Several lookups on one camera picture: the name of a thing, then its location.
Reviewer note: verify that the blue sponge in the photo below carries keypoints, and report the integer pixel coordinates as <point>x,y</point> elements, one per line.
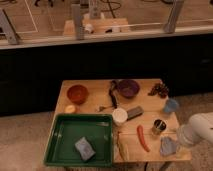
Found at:
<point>85,149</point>

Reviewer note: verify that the grey metal post centre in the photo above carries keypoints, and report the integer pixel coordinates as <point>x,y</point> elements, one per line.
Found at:
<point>77,21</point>

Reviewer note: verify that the blue grey towel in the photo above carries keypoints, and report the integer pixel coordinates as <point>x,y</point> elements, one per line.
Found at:
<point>168,146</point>

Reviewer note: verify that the metal can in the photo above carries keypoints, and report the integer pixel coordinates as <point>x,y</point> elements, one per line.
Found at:
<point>158,127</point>

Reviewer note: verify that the orange bowl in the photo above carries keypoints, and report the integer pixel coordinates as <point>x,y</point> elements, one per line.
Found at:
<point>77,94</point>

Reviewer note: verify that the purple bowl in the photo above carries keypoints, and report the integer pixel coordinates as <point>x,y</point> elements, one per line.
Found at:
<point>128,88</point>

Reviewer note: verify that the grey metal post left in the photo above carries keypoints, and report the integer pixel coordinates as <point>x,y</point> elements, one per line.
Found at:
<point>8,28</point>

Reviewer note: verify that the grey rectangular block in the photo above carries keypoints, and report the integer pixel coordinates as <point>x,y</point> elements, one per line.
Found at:
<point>134,112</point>

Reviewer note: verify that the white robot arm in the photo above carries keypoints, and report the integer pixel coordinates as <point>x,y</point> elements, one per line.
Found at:
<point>198,128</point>

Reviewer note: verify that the white cup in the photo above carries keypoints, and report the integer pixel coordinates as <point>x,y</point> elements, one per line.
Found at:
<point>119,116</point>

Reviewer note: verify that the metal fork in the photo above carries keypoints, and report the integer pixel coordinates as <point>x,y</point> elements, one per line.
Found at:
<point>102,108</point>

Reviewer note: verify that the black utensil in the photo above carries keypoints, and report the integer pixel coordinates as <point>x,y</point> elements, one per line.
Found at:
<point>111,94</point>

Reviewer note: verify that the grey metal post right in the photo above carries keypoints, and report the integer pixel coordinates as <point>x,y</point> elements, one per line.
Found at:
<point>170,26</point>

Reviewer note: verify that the grey metal post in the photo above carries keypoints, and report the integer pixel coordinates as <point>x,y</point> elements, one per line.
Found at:
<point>8,28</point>
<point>170,26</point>
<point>77,21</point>

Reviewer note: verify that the distant wooden table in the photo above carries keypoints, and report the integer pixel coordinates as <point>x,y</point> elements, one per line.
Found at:
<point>100,26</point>

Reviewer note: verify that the green plastic tray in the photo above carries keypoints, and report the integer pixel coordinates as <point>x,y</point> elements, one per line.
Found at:
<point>68,129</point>

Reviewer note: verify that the dark grape bunch toy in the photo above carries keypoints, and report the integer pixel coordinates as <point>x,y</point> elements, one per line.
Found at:
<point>159,89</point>

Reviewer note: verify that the yellow corn toy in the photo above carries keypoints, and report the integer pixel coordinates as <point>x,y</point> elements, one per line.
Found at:
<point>123,148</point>

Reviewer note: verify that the red carrot toy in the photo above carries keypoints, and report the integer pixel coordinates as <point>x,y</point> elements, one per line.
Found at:
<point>141,138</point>

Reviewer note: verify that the small yellow round object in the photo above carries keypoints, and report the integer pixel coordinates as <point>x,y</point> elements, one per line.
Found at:
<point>70,109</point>

